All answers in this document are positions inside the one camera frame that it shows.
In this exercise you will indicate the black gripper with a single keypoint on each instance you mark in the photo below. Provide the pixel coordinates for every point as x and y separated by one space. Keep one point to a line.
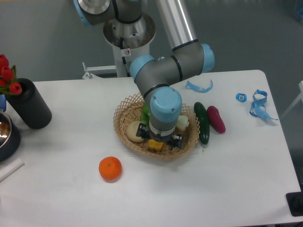
175 141

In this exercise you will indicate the blue object at left edge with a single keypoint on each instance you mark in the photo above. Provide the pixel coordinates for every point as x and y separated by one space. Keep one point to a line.
3 103

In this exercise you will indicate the small blue tape roll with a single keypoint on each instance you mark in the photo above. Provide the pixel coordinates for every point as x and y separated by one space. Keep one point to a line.
241 97

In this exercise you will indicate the woven wicker basket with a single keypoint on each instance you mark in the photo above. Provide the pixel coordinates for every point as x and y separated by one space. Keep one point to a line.
130 111

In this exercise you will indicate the magenta sweet potato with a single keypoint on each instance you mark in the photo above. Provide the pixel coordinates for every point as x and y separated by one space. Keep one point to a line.
215 119

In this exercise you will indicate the black cylindrical vase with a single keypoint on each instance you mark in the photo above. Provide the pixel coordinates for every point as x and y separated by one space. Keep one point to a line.
30 105

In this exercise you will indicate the red tulip bouquet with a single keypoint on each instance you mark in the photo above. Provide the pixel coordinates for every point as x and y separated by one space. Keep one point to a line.
9 84

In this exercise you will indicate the orange mandarin fruit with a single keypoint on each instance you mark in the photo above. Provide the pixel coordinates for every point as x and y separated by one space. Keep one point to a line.
110 168

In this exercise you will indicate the white frame at right edge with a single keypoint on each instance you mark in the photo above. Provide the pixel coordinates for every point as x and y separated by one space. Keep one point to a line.
298 99

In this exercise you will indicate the green bok choy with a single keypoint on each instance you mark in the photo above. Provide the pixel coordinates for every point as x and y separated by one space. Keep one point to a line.
145 115

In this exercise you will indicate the tangled blue tape ribbon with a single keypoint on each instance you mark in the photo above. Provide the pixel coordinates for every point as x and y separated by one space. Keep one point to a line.
258 108

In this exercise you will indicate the dark metal bowl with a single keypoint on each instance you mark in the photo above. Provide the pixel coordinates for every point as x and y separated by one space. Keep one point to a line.
9 137

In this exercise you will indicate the yellow bell pepper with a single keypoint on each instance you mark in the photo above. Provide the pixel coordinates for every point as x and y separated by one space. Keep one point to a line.
155 145

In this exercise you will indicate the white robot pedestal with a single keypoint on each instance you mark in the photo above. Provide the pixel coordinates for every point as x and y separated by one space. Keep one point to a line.
128 42

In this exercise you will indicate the black device at table corner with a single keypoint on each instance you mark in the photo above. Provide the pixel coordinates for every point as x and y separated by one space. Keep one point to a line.
295 203

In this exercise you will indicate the white plastic bar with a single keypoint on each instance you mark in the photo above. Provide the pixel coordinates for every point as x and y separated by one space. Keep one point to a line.
10 168

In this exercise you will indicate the dark green cucumber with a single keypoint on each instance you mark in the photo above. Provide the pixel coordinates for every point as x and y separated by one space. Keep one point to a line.
204 123

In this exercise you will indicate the curved blue tape strip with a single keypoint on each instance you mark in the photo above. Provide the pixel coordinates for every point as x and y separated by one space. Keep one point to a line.
198 89

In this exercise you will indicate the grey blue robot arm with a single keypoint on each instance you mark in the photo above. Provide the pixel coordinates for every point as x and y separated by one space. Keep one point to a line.
154 78

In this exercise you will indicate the beige round onion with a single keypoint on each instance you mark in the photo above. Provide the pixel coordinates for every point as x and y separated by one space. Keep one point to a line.
131 132

